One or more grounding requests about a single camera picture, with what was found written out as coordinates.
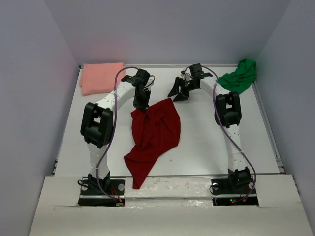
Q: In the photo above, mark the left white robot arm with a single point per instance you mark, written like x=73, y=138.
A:
x=99, y=124

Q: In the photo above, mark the red t shirt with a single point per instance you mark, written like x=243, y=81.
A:
x=155, y=132

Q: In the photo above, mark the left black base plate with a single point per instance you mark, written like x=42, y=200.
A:
x=113, y=196

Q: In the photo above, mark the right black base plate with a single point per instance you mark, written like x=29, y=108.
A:
x=224, y=195

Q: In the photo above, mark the green t shirt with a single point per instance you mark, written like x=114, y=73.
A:
x=241, y=79

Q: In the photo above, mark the white front cover board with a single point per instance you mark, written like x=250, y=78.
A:
x=171, y=207

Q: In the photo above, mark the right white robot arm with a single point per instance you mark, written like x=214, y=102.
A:
x=241, y=173

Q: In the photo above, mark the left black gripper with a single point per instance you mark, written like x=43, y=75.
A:
x=142, y=106

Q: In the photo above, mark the folded pink t shirt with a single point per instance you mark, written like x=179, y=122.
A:
x=99, y=78

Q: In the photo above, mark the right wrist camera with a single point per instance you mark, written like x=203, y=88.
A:
x=195, y=69

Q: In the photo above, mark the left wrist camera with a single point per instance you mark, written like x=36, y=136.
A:
x=143, y=75

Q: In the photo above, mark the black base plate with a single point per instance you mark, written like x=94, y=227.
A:
x=113, y=196
x=224, y=195

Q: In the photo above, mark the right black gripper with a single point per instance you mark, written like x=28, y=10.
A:
x=183, y=95

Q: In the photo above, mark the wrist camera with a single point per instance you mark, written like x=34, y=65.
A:
x=195, y=69
x=143, y=75

